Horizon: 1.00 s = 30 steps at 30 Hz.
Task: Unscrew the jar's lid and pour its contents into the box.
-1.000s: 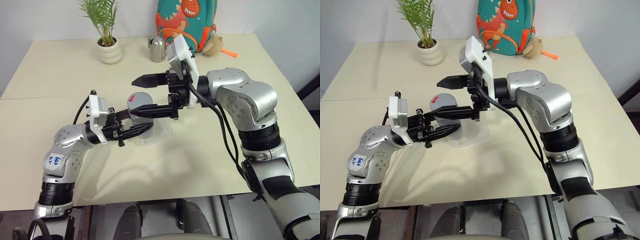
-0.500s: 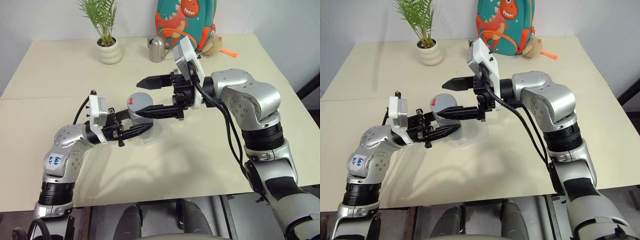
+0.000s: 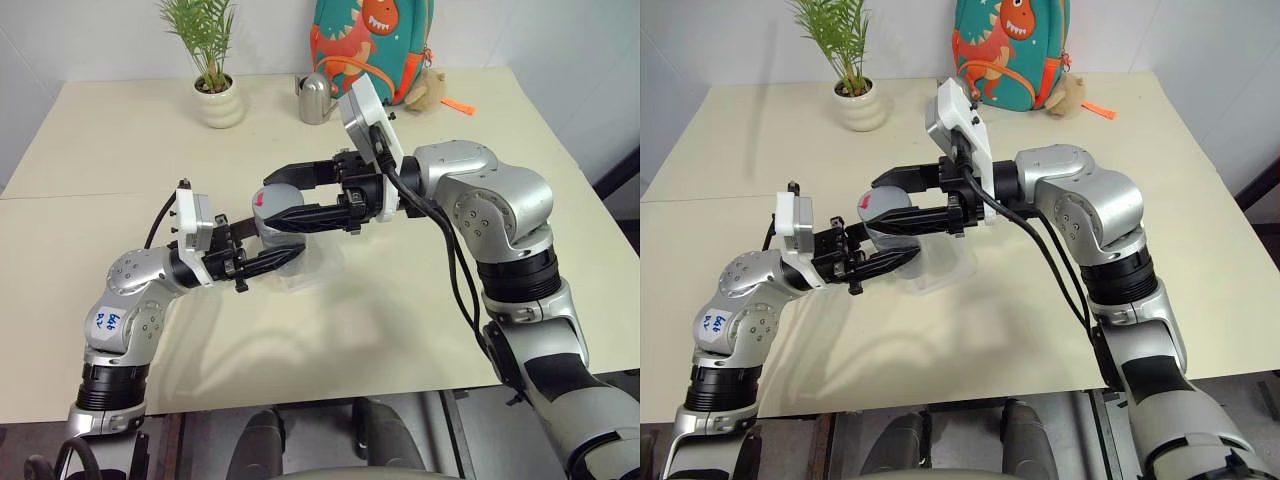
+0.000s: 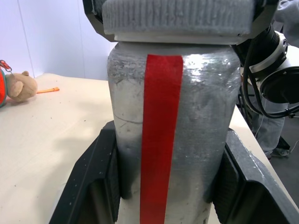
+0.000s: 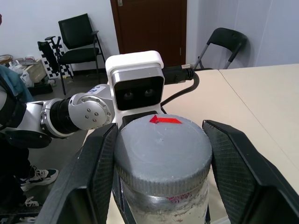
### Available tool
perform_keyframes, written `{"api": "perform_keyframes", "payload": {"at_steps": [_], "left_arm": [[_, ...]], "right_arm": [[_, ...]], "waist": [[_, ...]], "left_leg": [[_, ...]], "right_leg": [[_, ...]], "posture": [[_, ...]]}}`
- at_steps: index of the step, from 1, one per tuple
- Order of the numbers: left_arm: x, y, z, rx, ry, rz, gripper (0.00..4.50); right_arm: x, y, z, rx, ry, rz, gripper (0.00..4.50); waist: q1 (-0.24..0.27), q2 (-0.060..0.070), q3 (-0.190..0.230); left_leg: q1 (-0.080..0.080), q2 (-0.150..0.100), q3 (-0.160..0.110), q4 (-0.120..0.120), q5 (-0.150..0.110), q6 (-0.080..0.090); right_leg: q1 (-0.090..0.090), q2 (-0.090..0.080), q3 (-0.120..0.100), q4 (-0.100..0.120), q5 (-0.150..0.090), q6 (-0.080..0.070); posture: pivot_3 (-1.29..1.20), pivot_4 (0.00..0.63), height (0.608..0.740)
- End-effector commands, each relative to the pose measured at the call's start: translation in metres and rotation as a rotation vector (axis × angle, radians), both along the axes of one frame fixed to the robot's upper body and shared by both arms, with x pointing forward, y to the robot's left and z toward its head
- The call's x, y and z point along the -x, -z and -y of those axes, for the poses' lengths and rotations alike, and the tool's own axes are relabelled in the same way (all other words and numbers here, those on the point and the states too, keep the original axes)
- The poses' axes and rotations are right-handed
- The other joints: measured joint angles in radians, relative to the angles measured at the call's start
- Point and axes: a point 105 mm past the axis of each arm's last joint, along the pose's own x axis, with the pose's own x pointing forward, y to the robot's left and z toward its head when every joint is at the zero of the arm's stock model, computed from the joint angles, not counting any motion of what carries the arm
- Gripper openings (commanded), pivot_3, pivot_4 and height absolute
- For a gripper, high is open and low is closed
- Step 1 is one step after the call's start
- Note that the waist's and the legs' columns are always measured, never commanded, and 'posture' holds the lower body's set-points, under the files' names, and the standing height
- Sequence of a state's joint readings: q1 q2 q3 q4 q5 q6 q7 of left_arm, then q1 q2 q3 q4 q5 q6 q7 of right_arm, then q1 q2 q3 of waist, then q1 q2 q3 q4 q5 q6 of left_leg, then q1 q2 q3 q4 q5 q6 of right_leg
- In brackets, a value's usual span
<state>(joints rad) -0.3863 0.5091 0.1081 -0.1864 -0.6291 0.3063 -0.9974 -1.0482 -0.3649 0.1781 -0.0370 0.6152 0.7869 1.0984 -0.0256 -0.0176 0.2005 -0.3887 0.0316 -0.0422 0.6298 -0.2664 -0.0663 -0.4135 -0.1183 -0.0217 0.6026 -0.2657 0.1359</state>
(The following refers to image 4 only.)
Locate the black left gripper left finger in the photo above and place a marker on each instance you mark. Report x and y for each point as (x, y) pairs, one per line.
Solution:
(93, 177)

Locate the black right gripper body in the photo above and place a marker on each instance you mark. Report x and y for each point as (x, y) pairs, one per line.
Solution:
(244, 52)

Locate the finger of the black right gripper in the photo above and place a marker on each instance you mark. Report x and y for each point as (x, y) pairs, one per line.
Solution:
(93, 18)
(262, 14)

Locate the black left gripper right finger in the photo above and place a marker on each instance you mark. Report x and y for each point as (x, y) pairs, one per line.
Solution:
(245, 177)

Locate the grey jar with red tape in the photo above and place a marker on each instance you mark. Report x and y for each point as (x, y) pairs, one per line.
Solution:
(201, 107)

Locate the person in grey clothes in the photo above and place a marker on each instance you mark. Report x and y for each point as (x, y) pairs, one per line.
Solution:
(268, 133)

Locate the black stand base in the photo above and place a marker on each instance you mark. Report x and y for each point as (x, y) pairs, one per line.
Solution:
(284, 143)

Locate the brown teddy bear orange vest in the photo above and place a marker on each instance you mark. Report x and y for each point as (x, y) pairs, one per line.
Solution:
(22, 87)

